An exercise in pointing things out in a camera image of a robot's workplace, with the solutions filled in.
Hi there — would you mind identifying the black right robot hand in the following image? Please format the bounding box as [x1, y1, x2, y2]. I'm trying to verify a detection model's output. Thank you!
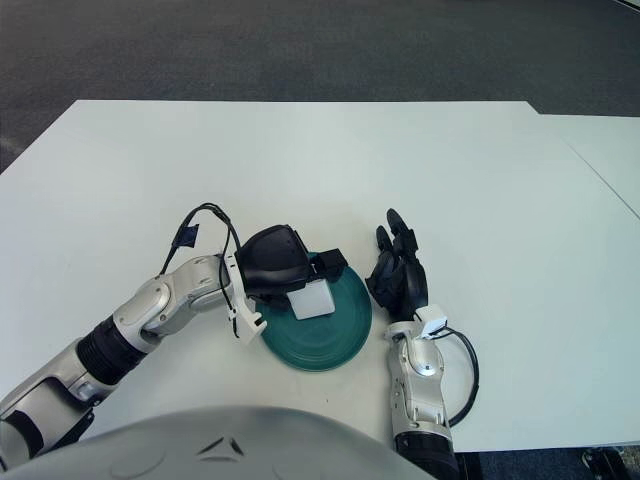
[364, 208, 430, 321]

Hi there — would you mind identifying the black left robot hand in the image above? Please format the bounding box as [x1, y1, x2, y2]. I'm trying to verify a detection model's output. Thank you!
[234, 224, 347, 307]

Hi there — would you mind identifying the white square charger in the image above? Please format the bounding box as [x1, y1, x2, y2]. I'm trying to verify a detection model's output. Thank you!
[288, 279, 335, 321]

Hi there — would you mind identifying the teal round plate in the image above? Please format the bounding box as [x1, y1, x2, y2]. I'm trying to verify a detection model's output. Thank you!
[252, 252, 374, 374]

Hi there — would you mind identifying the white right wrist connector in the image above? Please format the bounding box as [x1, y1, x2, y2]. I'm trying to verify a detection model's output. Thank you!
[414, 303, 449, 339]

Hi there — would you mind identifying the grey robot torso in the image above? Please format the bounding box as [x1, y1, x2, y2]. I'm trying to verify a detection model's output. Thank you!
[0, 404, 441, 480]

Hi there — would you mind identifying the black object on floor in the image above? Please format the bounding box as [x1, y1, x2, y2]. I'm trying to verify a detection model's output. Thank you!
[582, 446, 640, 480]

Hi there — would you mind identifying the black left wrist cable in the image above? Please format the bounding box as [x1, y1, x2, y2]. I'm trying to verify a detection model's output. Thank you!
[158, 202, 242, 336]

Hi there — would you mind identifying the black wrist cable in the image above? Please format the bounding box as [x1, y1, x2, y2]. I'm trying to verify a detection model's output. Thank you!
[429, 324, 480, 427]
[158, 202, 242, 336]

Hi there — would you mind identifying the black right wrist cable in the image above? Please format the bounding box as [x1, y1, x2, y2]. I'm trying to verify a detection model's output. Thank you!
[429, 324, 480, 427]

